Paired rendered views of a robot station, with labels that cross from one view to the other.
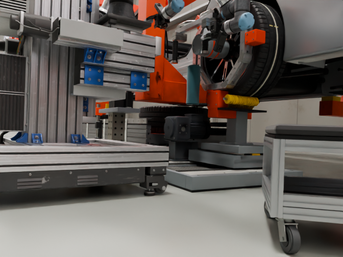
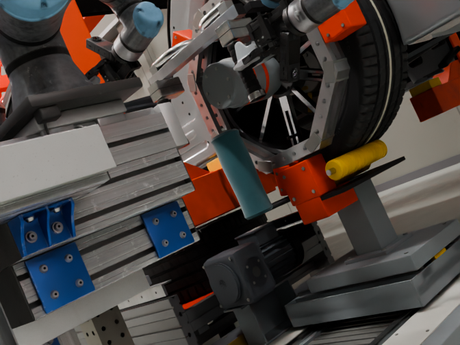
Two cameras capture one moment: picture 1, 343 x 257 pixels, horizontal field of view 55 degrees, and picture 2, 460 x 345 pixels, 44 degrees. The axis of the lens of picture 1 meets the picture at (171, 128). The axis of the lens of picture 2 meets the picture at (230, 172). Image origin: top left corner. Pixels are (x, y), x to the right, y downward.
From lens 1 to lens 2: 67 cm
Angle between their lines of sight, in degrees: 13
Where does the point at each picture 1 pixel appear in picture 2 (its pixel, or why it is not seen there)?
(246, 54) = (337, 61)
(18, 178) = not seen: outside the picture
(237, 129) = (371, 220)
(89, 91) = (59, 320)
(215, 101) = (307, 186)
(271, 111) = not seen: hidden behind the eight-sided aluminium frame
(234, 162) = (419, 294)
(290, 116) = not seen: hidden behind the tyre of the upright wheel
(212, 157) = (354, 303)
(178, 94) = (201, 205)
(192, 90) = (248, 184)
